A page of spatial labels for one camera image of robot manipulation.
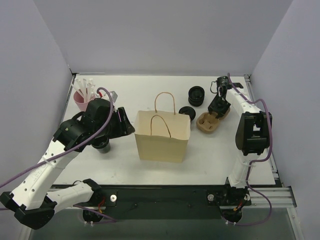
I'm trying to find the black mounting base plate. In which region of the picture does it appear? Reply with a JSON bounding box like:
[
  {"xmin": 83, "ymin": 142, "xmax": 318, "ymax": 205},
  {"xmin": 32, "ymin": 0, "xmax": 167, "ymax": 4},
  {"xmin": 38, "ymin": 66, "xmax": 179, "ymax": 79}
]
[{"xmin": 80, "ymin": 184, "xmax": 252, "ymax": 221}]

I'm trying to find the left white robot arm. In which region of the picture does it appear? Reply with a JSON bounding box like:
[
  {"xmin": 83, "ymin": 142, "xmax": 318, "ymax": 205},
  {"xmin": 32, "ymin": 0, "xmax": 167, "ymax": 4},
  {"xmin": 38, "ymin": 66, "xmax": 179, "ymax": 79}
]
[{"xmin": 0, "ymin": 98, "xmax": 135, "ymax": 230}]

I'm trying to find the brown paper takeout bag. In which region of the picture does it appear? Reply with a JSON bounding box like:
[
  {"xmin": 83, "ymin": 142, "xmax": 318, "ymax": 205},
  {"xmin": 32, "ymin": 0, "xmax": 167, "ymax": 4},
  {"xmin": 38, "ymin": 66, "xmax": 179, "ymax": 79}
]
[{"xmin": 134, "ymin": 92, "xmax": 191, "ymax": 163}]

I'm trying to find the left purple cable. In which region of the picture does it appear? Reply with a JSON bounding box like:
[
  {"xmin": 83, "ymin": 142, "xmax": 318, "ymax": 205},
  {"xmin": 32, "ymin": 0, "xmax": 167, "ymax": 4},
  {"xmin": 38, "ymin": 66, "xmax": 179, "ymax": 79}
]
[{"xmin": 0, "ymin": 86, "xmax": 116, "ymax": 223}]

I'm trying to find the stack of black lids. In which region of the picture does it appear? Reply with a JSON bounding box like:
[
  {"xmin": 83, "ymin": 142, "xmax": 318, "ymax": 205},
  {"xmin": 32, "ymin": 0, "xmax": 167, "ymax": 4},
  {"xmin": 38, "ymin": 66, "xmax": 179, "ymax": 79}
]
[{"xmin": 188, "ymin": 86, "xmax": 205, "ymax": 107}]

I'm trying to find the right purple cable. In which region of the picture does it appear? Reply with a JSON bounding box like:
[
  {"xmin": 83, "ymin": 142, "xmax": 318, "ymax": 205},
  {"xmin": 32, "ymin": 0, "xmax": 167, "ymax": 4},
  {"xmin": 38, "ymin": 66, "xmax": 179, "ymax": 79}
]
[{"xmin": 227, "ymin": 72, "xmax": 273, "ymax": 226}]

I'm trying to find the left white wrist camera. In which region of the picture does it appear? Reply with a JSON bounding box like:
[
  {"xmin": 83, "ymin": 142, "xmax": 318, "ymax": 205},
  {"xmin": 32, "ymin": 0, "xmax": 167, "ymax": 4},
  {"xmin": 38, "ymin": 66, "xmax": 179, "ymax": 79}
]
[{"xmin": 96, "ymin": 90, "xmax": 118, "ymax": 103}]

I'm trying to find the white wrapped straws bundle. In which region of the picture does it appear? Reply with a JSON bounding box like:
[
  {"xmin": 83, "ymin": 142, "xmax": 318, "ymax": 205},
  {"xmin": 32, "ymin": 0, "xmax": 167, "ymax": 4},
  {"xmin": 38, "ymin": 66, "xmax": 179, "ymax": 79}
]
[{"xmin": 71, "ymin": 78, "xmax": 96, "ymax": 103}]

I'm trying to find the brown pulp cup carrier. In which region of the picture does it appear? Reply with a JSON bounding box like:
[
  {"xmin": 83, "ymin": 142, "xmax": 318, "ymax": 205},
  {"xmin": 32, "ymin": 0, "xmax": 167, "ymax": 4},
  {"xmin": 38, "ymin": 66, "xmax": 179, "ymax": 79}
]
[{"xmin": 196, "ymin": 109, "xmax": 230, "ymax": 134}]

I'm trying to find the purple cable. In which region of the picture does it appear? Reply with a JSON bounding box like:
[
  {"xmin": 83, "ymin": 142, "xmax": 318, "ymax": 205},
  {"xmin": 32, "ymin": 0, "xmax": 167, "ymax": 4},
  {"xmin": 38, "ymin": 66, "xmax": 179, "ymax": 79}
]
[
  {"xmin": 227, "ymin": 72, "xmax": 273, "ymax": 226},
  {"xmin": 0, "ymin": 86, "xmax": 116, "ymax": 223}
]

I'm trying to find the black coffee cup lid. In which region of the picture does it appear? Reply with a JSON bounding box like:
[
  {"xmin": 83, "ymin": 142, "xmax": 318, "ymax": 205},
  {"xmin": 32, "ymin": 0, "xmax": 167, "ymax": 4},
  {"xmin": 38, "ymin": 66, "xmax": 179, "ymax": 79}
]
[{"xmin": 178, "ymin": 106, "xmax": 196, "ymax": 119}]

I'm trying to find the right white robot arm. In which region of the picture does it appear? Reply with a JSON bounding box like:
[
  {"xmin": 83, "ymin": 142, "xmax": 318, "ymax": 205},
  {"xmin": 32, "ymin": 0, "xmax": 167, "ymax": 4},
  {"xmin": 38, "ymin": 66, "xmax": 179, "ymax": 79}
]
[{"xmin": 208, "ymin": 75, "xmax": 272, "ymax": 204}]

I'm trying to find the pink straw holder cup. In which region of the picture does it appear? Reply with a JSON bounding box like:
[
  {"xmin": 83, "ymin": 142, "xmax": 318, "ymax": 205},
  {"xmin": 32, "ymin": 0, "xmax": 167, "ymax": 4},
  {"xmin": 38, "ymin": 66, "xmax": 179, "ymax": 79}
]
[{"xmin": 73, "ymin": 92, "xmax": 96, "ymax": 112}]

